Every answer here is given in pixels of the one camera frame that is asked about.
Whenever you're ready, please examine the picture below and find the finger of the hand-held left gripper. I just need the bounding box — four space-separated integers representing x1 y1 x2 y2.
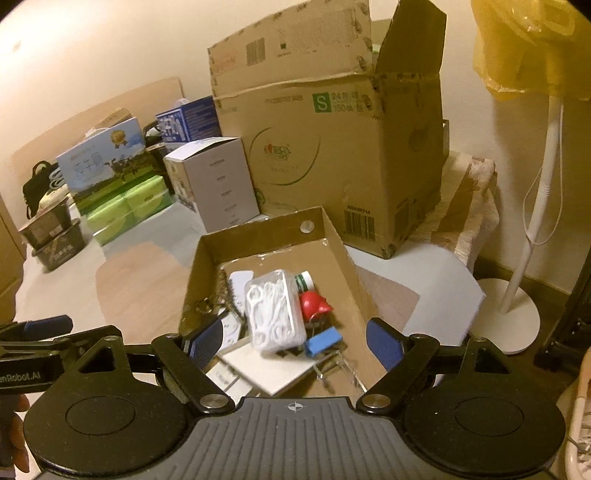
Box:
0 324 124 358
0 315 74 341

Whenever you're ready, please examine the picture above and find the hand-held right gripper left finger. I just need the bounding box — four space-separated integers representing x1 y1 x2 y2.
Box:
76 316 236 414

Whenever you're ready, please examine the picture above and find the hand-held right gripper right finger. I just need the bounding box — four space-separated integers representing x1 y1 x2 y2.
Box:
355 318 515 414

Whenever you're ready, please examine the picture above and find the white three-pin plug adapter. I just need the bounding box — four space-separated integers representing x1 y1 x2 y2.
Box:
217 314 242 356

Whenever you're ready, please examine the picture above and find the brown cord keychain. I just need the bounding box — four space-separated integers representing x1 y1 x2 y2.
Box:
194 277 236 319

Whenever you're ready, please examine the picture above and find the blue binder clip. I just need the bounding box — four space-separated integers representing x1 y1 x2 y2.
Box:
305 325 345 357

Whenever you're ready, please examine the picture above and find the white remote control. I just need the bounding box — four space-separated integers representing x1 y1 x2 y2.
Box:
228 271 254 319

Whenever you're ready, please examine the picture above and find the metal wire rack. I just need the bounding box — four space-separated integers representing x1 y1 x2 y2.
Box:
314 314 365 393

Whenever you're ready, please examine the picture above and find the red toy figure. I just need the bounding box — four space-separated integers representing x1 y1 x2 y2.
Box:
299 291 334 324

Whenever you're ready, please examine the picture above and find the shallow cardboard box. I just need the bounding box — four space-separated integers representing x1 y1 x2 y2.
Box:
179 207 389 398

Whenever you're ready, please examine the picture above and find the person's left hand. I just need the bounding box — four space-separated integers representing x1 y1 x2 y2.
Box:
0 396 31 469

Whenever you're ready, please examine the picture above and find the wooden wardrobe door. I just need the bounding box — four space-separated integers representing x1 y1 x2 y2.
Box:
0 194 28 324

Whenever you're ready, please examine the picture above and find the dark green storage basket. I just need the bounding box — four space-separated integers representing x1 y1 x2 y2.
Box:
32 219 86 271
18 203 72 250

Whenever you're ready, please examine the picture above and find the green tissue pack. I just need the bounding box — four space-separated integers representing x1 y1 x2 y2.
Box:
95 217 134 245
129 196 174 222
122 175 168 204
85 196 130 227

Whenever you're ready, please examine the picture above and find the black bag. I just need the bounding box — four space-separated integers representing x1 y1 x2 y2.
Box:
22 161 58 220

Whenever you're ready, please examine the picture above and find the grey striped cloth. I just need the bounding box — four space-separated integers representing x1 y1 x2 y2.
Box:
46 166 70 195

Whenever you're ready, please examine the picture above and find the white product box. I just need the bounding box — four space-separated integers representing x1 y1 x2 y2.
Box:
164 136 260 234

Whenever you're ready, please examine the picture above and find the green landscape milk carton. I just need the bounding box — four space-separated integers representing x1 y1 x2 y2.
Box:
56 117 155 206

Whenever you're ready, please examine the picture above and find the black metal stand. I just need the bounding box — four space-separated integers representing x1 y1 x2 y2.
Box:
536 258 591 379

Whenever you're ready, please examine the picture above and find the dark green carton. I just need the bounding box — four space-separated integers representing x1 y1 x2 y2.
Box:
143 141 174 195

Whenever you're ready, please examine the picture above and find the white plastic basket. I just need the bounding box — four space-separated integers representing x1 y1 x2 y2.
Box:
556 346 591 480

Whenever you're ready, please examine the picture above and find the large brown cardboard box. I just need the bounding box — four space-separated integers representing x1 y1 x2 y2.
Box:
208 0 451 259

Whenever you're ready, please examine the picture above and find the blue milk carton box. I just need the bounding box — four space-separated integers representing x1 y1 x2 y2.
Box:
154 96 222 144

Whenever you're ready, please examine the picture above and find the beige wooden headboard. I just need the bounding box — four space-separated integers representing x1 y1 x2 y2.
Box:
9 76 185 185

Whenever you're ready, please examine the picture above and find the yellow plastic fan cover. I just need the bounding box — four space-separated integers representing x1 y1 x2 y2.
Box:
471 0 591 102

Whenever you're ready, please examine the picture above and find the white pedestal fan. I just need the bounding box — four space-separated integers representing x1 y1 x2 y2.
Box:
475 95 566 356

